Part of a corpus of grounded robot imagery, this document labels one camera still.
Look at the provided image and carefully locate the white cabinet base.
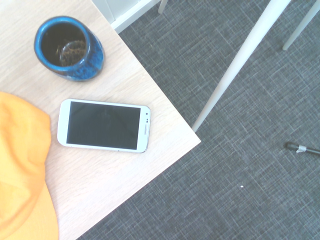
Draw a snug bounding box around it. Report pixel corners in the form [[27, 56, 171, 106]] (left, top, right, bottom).
[[90, 0, 162, 35]]

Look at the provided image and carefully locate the orange baseball cap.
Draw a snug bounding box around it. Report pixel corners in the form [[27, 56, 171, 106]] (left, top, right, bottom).
[[0, 91, 60, 240]]

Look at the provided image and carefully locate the blue glazed ceramic cup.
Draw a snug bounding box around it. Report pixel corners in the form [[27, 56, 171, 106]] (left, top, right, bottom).
[[33, 15, 106, 82]]

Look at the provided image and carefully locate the black pen with white tape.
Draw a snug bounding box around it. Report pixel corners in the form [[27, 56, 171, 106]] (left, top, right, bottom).
[[284, 141, 320, 157]]

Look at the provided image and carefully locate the white smartphone with black screen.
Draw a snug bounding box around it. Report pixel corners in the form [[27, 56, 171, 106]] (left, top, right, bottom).
[[56, 98, 152, 154]]

